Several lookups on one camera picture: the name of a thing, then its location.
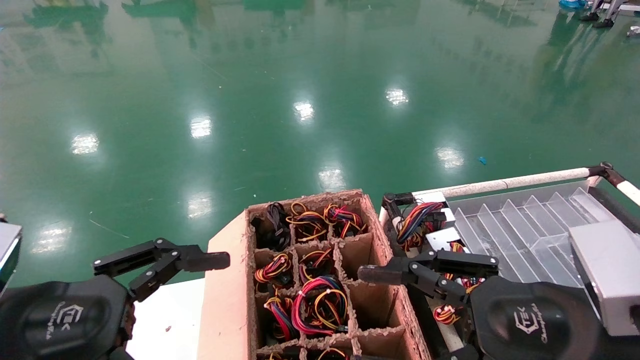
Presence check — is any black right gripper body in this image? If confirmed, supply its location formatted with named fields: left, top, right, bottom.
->
left=470, top=276, right=608, bottom=360

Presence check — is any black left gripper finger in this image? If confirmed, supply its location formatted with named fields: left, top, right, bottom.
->
left=129, top=255, right=231, bottom=302
left=93, top=239, right=231, bottom=278

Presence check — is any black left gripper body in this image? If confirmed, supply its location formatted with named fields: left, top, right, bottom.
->
left=0, top=275, right=136, bottom=360

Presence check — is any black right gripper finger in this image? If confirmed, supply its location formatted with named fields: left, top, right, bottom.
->
left=357, top=250, right=499, bottom=277
left=359, top=265, right=468, bottom=306

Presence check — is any cell wire bundle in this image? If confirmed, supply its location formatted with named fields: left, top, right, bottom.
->
left=324, top=202, right=368, bottom=239

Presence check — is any clear plastic divider tray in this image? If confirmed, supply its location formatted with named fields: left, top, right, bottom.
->
left=447, top=180, right=621, bottom=301

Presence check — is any brown cardboard divider box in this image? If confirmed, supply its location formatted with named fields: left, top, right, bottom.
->
left=197, top=189, right=433, bottom=360

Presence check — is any long white rack pipe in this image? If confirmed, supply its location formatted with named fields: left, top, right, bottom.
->
left=412, top=167, right=593, bottom=201

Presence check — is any black pipe connector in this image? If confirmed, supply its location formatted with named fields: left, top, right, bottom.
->
left=381, top=192, right=416, bottom=221

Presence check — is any short white rack pipe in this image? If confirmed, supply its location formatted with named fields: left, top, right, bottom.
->
left=617, top=180, right=640, bottom=207

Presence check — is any black pipe corner joint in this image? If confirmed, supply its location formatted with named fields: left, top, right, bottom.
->
left=587, top=161, right=626, bottom=188

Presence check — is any silver power supply with cables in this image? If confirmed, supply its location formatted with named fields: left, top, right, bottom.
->
left=432, top=304, right=463, bottom=327
left=426, top=227, right=483, bottom=295

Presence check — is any power supply with multicolour cables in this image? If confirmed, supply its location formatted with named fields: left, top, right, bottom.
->
left=396, top=201, right=457, bottom=252

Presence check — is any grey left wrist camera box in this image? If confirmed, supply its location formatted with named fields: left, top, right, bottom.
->
left=0, top=222, right=23, bottom=296

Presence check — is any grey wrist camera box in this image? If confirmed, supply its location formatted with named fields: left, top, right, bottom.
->
left=569, top=219, right=640, bottom=337
left=0, top=222, right=23, bottom=296

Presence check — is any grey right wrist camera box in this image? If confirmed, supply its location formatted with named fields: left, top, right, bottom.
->
left=569, top=219, right=640, bottom=337

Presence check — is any large red wire bundle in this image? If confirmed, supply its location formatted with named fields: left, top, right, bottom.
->
left=291, top=275, right=349, bottom=337

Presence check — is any power supply with red yellow cables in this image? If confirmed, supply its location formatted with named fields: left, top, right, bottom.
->
left=298, top=247, right=337, bottom=282
left=254, top=252, right=294, bottom=287

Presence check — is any black cable bundle corner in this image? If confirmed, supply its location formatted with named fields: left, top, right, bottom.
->
left=251, top=201, right=292, bottom=252

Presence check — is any power supply with red blue cables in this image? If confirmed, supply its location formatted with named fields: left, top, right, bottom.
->
left=263, top=295, right=301, bottom=343

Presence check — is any power supply with yellow orange cables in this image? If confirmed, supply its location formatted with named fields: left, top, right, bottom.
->
left=286, top=201, right=330, bottom=243

